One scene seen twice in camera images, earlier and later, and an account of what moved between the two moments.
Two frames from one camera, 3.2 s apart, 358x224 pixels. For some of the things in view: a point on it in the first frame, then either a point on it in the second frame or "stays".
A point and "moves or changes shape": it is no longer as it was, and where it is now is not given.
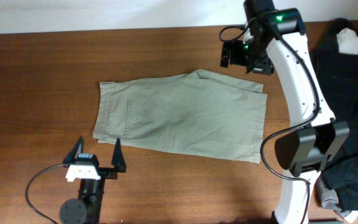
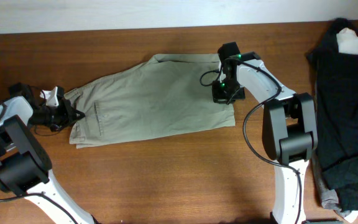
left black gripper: (108, 171) -> (66, 112)
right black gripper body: (236, 54) -> (227, 95)
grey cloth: (329, 200) stays
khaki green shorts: (198, 112) moves or changes shape
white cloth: (349, 43) stays
